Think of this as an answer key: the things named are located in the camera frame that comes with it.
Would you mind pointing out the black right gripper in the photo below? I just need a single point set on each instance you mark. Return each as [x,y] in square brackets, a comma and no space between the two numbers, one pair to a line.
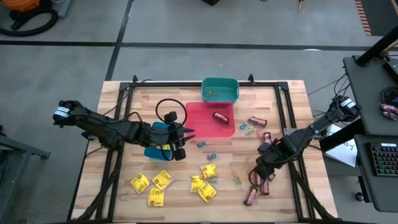
[267,160]

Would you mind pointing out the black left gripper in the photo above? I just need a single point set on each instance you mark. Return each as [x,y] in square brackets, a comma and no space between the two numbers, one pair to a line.
[172,135]

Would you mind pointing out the yellow Sour Patch candy pack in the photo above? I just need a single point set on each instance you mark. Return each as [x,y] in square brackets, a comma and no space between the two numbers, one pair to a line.
[208,170]
[155,197]
[195,183]
[162,180]
[140,183]
[166,147]
[206,192]

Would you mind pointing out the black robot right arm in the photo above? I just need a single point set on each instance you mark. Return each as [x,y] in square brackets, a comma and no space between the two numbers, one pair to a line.
[311,130]

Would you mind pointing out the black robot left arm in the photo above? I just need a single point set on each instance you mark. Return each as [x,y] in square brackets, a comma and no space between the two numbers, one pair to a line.
[102,127]

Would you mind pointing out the pink plastic bin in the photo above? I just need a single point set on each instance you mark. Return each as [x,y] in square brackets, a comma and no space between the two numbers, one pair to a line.
[202,124]

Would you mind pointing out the blue plastic bin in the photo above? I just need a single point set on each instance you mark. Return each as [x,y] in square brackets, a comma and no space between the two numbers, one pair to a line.
[152,154]

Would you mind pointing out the teal plastic bin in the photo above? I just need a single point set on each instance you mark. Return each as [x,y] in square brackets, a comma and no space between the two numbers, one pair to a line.
[225,93]

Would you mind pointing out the white paper sheet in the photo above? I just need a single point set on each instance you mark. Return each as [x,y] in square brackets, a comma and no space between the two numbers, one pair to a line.
[345,152]

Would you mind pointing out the black caster wheel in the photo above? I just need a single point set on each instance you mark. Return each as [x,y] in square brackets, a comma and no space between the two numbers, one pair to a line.
[359,196]

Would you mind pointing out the grey keyboard desk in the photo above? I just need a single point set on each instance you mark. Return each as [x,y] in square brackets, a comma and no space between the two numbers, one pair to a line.
[382,193]

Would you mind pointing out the black backlit keyboard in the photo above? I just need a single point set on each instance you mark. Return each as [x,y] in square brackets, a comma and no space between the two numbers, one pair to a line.
[385,158]

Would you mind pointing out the grey desk top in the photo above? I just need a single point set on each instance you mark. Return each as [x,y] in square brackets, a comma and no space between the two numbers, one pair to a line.
[370,102]

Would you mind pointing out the black desk device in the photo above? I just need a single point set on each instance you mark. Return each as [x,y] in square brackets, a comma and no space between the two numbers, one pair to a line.
[392,70]

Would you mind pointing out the grey metal stand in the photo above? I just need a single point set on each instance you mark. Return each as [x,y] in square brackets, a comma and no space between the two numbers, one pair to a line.
[18,147]

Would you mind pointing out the wooden stick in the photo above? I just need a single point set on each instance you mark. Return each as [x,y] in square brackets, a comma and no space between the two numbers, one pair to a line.
[301,4]

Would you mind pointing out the black diagonal pole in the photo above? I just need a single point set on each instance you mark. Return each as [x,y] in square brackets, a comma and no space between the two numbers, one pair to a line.
[377,46]

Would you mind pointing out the orange vacuum cleaner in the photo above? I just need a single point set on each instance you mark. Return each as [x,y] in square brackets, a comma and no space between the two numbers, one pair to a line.
[25,4]

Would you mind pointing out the silver frame bracket plate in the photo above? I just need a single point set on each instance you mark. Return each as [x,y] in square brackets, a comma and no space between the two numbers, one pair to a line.
[289,131]

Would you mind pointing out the black aluminium table frame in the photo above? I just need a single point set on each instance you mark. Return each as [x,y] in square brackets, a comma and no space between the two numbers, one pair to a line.
[161,84]

